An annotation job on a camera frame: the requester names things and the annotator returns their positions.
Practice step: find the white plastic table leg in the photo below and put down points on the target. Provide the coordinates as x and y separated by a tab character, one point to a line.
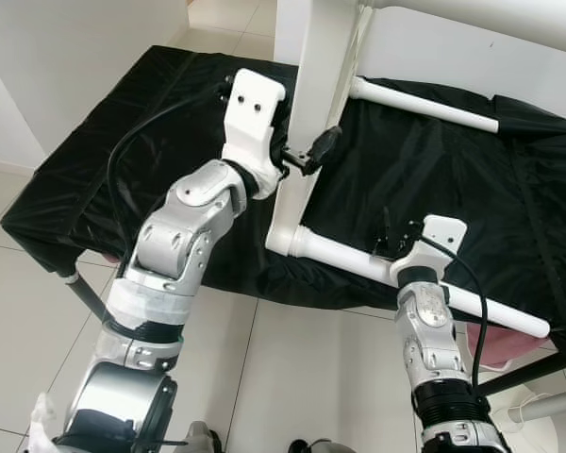
500	24
340	253
424	104

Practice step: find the white plastic table top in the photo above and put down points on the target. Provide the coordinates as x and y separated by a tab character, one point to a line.
316	75

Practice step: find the grey robot leg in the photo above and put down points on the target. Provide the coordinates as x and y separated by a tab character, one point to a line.
330	445
203	439

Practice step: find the pink object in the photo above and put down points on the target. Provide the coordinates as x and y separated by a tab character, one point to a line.
500	344

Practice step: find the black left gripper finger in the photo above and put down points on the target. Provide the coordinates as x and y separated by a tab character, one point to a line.
325	144

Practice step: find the black grey robot right foot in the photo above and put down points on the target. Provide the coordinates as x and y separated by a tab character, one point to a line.
299	446

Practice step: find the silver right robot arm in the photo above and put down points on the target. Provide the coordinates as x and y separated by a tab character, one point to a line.
434	349

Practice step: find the grey robot right leg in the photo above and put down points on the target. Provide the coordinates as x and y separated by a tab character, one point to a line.
330	445

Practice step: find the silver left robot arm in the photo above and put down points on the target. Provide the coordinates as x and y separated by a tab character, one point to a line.
170	264

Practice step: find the grey robot left leg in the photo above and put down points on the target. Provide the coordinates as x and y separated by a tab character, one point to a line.
203	439

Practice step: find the black cloth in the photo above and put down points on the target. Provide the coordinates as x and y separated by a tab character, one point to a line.
434	189

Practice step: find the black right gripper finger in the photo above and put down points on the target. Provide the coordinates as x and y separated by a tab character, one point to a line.
388	234

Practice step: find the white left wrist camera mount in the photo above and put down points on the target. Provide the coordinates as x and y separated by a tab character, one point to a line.
253	123

